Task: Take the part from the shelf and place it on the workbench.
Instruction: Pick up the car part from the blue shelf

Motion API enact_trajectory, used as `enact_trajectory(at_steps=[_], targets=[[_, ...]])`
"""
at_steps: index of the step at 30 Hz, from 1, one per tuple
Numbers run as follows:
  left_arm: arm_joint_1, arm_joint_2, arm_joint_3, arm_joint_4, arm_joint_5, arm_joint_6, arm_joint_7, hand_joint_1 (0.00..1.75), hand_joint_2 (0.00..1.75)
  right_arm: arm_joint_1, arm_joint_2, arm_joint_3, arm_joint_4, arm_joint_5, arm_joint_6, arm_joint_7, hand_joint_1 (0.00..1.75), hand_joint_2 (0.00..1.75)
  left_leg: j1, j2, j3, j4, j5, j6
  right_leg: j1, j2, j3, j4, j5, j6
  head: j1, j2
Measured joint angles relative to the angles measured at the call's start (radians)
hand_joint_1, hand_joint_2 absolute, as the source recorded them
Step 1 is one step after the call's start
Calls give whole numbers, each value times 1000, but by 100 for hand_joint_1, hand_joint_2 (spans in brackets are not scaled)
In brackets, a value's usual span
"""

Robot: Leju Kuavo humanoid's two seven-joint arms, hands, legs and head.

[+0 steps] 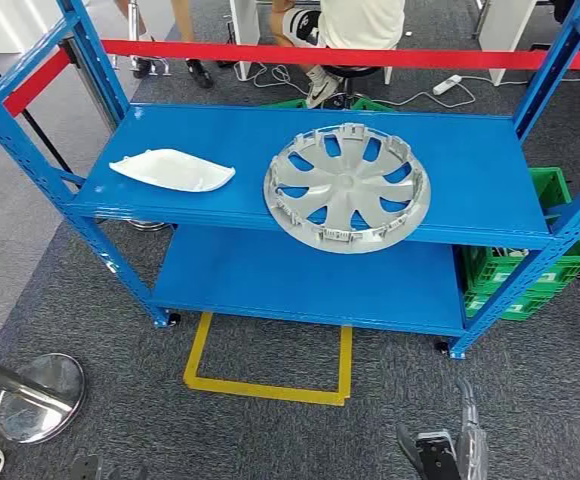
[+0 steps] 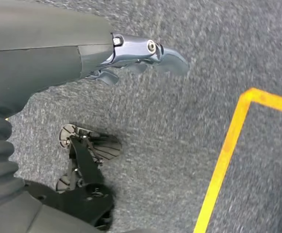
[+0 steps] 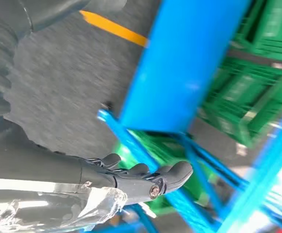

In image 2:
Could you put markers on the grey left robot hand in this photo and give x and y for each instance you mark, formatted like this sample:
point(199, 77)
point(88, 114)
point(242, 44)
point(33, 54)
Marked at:
point(46, 48)

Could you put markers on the yellow floor tape square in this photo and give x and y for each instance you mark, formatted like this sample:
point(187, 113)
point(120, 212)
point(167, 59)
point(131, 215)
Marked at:
point(228, 141)

